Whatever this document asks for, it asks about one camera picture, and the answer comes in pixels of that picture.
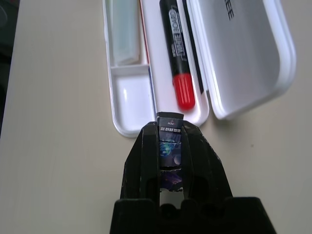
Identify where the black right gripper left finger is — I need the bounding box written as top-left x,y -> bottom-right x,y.
120,121 -> 162,201

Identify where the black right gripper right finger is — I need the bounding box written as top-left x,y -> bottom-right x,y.
181,123 -> 235,200

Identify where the white plastic pencil case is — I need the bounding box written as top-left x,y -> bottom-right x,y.
102,0 -> 297,139

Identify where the black red whiteboard marker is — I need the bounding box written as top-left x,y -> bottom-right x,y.
158,0 -> 197,111

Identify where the eraser with dark blue sleeve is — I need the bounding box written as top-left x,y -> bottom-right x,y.
156,111 -> 185,193

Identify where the green translucent highlighter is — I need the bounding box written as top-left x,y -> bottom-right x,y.
107,0 -> 142,65

